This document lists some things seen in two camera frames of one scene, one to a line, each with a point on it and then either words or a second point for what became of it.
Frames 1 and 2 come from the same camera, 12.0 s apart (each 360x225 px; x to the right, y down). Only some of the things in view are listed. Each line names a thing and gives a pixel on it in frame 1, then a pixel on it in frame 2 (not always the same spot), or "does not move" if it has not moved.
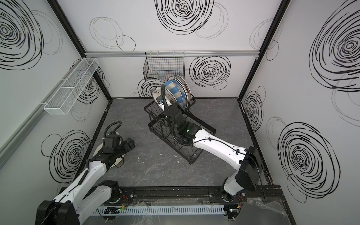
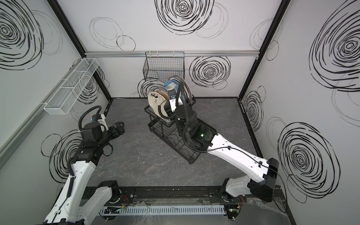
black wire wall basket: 162,65 does not move
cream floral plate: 99,147 to 156,101
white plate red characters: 188,89 does not move
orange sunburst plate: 154,94 to 163,93
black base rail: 258,194 does not move
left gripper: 127,147 to 121,131
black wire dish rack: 176,125 does not move
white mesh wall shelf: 64,99 does not move
